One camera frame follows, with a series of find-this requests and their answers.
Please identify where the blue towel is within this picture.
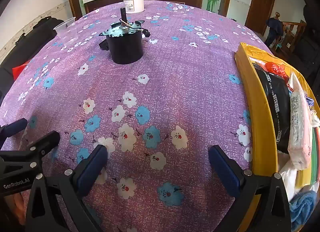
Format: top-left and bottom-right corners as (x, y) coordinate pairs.
(289, 190), (318, 228)

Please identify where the purple floral tablecloth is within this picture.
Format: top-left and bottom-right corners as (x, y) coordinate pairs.
(0, 0), (275, 232)

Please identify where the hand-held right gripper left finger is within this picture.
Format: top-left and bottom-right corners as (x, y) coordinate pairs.
(25, 144), (108, 232)

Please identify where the black plastic packet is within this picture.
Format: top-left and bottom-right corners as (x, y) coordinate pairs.
(252, 63), (292, 154)

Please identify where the black bag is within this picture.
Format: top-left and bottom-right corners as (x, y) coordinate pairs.
(0, 16), (66, 78)

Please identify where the wooden stair railing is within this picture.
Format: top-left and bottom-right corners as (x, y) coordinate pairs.
(280, 19), (308, 55)

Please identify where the pink white packet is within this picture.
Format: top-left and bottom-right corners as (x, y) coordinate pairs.
(287, 72), (314, 170)

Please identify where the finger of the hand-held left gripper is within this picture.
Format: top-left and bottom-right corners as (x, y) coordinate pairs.
(0, 130), (61, 171)
(0, 118), (28, 145)

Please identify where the clear plastic cup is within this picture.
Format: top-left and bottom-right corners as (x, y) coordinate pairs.
(53, 17), (78, 47)

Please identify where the yellow cardboard box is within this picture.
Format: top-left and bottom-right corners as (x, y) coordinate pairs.
(234, 42), (320, 232)

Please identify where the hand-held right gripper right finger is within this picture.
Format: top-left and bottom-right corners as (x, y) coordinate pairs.
(208, 145), (292, 232)

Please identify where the white plastic jar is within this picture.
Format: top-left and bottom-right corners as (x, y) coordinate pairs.
(122, 0), (145, 14)

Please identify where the red plastic bag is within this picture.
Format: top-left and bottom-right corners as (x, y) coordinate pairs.
(264, 62), (288, 80)

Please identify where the white plastic bag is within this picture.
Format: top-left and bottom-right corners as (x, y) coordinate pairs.
(278, 159), (301, 199)

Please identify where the pack of coloured sponges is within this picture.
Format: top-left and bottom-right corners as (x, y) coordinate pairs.
(295, 126), (320, 190)

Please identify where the brown wooden door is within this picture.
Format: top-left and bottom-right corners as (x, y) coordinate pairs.
(245, 0), (277, 35)

